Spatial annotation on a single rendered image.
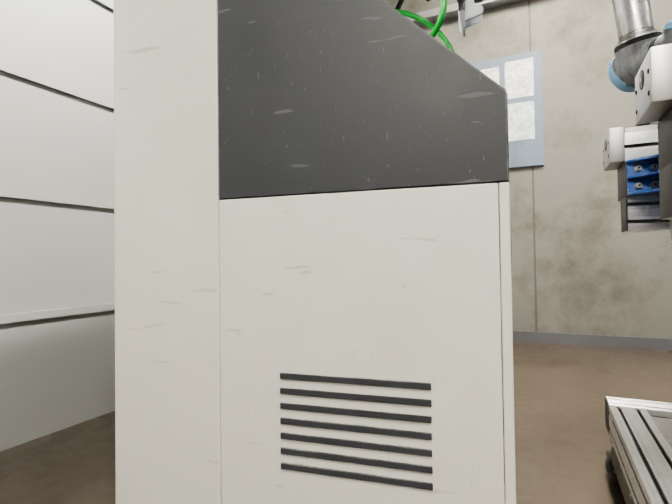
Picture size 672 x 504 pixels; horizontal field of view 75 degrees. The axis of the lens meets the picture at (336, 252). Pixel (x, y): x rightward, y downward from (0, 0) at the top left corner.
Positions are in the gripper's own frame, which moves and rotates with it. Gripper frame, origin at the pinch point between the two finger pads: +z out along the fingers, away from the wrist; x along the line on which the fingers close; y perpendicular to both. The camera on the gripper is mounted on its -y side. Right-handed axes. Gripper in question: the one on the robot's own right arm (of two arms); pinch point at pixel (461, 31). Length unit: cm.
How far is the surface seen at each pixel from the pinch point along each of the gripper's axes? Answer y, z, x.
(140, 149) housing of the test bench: -70, 32, -33
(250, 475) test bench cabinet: -43, 102, -33
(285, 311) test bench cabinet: -34, 68, -33
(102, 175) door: -153, 19, 38
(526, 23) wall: 44, -128, 261
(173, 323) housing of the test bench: -61, 71, -33
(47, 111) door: -156, -2, 15
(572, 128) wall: 75, -40, 257
